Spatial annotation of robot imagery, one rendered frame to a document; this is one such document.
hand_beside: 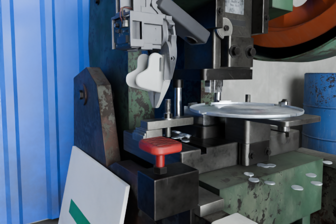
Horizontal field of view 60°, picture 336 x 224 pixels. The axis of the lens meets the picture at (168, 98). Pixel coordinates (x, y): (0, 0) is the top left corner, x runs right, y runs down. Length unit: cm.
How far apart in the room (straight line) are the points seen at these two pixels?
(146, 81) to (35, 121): 140
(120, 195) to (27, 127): 109
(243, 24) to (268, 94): 217
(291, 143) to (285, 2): 41
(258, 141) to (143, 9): 46
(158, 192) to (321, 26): 77
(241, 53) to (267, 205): 38
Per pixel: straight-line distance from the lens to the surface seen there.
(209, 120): 82
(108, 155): 95
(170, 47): 46
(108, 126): 96
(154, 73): 47
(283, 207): 81
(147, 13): 46
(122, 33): 47
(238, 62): 80
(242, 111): 74
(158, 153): 48
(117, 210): 84
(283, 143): 92
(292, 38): 112
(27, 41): 180
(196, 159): 68
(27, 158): 185
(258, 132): 77
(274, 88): 307
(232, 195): 66
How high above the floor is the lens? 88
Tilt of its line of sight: 5 degrees down
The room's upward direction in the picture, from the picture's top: straight up
